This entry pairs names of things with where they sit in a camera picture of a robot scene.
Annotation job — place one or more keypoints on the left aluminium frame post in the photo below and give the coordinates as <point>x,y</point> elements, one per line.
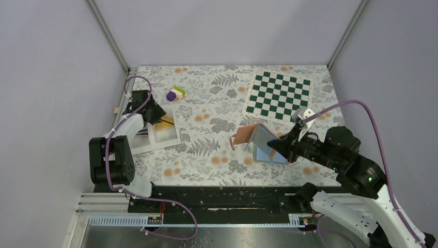
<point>99,18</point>

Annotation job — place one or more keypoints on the brown leather wallet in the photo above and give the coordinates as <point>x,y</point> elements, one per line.
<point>256,133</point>

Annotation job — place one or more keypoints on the aluminium frame post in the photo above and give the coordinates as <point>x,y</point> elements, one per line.
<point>347,33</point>
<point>99,18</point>

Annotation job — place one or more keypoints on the right controller board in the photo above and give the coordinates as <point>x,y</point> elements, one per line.
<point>305,220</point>

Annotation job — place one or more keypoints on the left controller board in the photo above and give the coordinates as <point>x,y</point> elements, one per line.
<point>154,220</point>

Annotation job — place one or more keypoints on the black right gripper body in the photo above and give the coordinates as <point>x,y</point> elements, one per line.
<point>292,144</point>

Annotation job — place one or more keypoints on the green white chess mat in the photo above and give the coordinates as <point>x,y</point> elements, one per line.
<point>276,96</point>

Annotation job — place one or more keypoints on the purple toy block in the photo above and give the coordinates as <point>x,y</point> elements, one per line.
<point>171,96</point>

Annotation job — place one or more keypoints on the gold card in tray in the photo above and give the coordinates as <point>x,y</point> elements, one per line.
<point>164,123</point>

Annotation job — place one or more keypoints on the clear plastic divided tray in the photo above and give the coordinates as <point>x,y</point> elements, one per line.
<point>149,139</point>

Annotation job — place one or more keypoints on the controller board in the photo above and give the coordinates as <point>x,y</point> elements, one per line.
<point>305,220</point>
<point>154,220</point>

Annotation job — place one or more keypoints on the cream toy block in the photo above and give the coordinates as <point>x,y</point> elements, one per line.
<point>179,95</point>

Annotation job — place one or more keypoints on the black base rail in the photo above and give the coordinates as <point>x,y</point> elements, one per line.
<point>223,205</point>

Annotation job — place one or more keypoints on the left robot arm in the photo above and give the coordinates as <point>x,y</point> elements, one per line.
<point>110,157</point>

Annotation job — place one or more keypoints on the right aluminium frame post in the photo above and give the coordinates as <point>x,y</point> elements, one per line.
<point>347,33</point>

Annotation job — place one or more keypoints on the lime green toy block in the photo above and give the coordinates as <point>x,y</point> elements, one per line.
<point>180,90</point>

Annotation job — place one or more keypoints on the floral table cloth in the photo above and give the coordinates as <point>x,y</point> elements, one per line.
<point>209,113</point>

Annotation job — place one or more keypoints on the green card holder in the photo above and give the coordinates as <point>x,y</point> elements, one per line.
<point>259,156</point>

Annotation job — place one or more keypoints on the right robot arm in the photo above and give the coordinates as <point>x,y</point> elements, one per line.
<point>360,177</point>

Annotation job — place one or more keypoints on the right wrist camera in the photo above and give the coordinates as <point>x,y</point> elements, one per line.
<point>301,127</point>

